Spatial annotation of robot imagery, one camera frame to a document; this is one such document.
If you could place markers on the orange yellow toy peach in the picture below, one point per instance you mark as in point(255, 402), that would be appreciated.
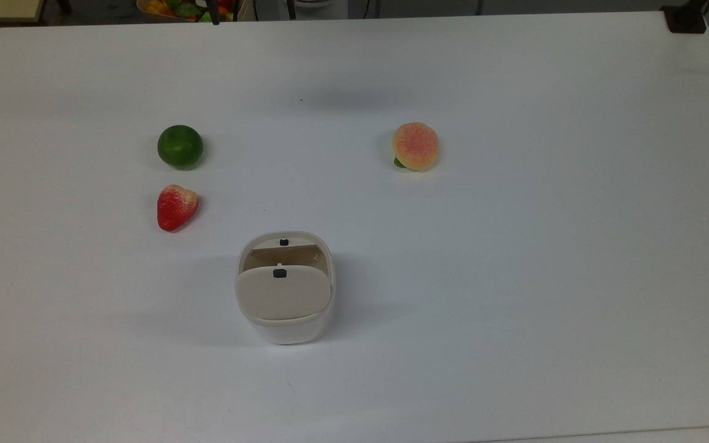
point(416, 146)

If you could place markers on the basket of toy fruit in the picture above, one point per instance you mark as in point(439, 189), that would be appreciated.
point(170, 8)

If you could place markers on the green lime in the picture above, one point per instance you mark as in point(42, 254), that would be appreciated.
point(180, 146)

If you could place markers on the white plastic garbage bin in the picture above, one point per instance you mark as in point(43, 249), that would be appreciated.
point(287, 332)

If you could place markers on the red toy strawberry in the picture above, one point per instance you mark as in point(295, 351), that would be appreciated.
point(175, 209)

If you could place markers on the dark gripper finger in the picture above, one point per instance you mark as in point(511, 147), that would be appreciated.
point(215, 16)

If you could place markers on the beige bin lid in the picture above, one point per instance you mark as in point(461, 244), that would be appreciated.
point(280, 296)

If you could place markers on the black stand base clamp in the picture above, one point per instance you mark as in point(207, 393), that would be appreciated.
point(684, 19)

